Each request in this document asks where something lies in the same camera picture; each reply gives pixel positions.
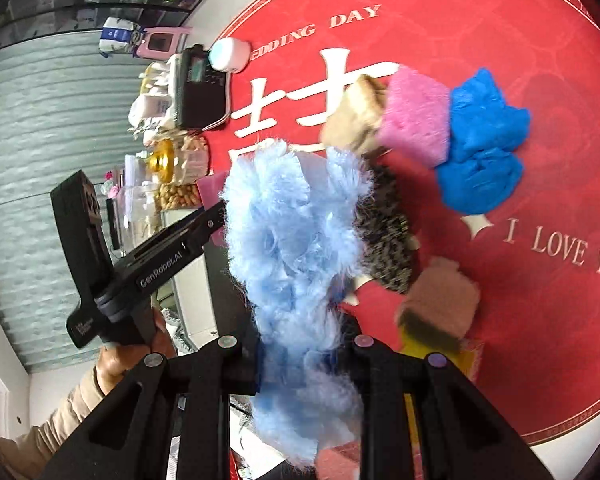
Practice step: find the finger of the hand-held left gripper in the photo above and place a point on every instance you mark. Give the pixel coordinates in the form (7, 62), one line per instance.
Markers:
(200, 227)

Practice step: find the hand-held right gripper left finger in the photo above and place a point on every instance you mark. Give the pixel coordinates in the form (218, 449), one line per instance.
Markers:
(240, 372)

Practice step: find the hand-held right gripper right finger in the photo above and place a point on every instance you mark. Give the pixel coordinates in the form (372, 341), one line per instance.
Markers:
(375, 375)

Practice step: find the light blue fluffy cloth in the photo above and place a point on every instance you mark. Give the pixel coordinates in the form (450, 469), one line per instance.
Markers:
(290, 260)

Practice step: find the person's left hand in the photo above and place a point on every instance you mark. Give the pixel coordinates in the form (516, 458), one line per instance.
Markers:
(130, 360)

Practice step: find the jar of peanuts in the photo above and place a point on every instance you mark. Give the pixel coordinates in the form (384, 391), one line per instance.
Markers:
(180, 196)

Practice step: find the pink card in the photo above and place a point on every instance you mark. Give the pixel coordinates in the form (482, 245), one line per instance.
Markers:
(211, 190)

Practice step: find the clear snack jar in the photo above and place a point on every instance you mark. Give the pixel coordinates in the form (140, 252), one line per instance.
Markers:
(192, 157)

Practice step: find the gold ornament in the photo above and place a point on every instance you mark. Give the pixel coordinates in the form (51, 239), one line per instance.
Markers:
(161, 161)

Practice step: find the brown cloth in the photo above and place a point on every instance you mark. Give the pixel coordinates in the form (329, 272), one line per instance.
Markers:
(440, 300)

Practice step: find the black radio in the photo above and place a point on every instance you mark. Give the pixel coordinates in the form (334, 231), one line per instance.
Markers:
(200, 95)

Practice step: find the white plastic snack bag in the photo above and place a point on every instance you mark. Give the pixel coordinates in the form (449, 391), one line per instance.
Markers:
(152, 102)

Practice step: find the grey roller shutter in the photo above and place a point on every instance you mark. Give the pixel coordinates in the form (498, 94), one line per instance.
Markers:
(40, 160)

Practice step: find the speckled grey black cloth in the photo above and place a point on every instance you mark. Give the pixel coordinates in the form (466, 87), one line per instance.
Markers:
(385, 230)

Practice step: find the red round printed mat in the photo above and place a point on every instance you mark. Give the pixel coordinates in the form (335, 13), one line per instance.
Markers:
(530, 310)

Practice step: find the white round device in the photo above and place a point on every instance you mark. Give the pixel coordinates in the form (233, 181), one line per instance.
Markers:
(227, 55)

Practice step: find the beige cloth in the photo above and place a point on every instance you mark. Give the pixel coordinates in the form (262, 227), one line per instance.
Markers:
(350, 120)

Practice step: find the pink device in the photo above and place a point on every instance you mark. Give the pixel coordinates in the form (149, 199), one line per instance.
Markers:
(162, 42)

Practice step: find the white bag with blue print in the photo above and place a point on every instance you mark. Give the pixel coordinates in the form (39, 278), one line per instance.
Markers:
(117, 35)

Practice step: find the pink towel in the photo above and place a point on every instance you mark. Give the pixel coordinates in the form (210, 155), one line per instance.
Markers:
(415, 115)

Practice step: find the glass display cabinet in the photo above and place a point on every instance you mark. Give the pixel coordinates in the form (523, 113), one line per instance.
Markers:
(100, 5)

